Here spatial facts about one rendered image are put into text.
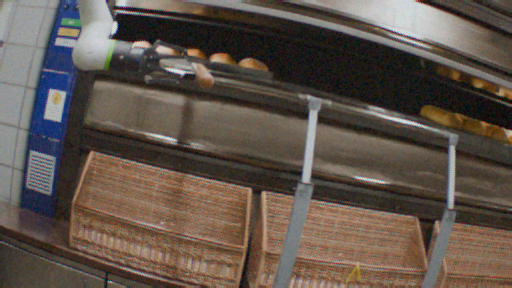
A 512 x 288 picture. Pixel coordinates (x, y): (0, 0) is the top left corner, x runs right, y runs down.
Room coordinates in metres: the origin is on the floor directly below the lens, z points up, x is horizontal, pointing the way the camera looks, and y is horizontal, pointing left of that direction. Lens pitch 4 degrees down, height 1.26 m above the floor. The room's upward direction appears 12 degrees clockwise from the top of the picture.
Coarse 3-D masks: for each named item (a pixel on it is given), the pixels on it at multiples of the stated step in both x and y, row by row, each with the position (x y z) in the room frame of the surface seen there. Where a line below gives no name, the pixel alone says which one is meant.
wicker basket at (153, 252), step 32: (96, 160) 3.99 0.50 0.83; (96, 192) 3.96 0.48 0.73; (128, 192) 3.97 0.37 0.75; (160, 192) 3.99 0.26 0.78; (192, 192) 4.00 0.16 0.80; (224, 192) 4.01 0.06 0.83; (96, 224) 3.54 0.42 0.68; (128, 224) 3.54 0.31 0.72; (160, 224) 3.96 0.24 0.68; (192, 224) 3.97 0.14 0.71; (224, 224) 3.98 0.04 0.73; (128, 256) 3.54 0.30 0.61; (160, 256) 3.85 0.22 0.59; (192, 256) 3.94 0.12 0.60; (224, 256) 3.55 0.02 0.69
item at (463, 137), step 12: (216, 72) 4.05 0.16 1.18; (264, 84) 4.06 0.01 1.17; (276, 84) 4.06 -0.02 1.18; (324, 96) 4.07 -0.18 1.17; (372, 108) 4.08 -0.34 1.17; (408, 120) 4.09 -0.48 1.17; (420, 120) 4.09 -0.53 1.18; (456, 132) 4.10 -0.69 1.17; (468, 144) 4.10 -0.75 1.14; (480, 144) 4.11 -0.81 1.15; (492, 144) 4.11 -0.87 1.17; (504, 144) 4.11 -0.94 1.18
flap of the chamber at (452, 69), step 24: (120, 0) 3.97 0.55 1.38; (144, 0) 3.94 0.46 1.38; (168, 0) 3.90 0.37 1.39; (192, 0) 3.89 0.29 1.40; (216, 0) 3.90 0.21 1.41; (264, 24) 4.07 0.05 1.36; (288, 24) 3.99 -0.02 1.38; (312, 24) 3.91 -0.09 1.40; (336, 24) 3.92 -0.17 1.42; (360, 48) 4.10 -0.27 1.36; (384, 48) 3.99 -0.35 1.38; (408, 48) 3.94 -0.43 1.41; (456, 72) 4.01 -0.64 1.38; (480, 72) 3.96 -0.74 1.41; (504, 96) 4.14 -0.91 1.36
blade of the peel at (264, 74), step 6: (162, 54) 4.42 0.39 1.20; (174, 54) 4.43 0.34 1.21; (168, 60) 4.43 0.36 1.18; (174, 60) 4.43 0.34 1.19; (180, 60) 4.43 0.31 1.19; (186, 60) 4.43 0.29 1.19; (204, 60) 4.44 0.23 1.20; (210, 60) 4.44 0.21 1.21; (210, 66) 4.44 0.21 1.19; (216, 66) 4.44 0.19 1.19; (222, 66) 4.44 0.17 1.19; (228, 66) 4.44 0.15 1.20; (234, 66) 4.44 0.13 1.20; (240, 66) 4.45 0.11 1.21; (246, 66) 4.45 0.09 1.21; (234, 72) 4.44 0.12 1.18; (240, 72) 4.45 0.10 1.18; (246, 72) 4.45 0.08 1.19; (252, 72) 4.45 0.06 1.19; (258, 72) 4.45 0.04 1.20; (264, 72) 4.45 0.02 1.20; (270, 72) 4.45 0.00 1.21; (264, 78) 4.45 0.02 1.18; (270, 78) 4.45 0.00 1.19
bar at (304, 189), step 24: (192, 72) 3.68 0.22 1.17; (288, 96) 3.68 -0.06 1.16; (312, 96) 3.70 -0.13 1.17; (312, 120) 3.65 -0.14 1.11; (384, 120) 3.70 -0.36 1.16; (312, 144) 3.59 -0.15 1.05; (456, 144) 3.71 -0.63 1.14; (288, 240) 3.46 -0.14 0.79; (288, 264) 3.46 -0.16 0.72; (432, 264) 3.49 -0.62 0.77
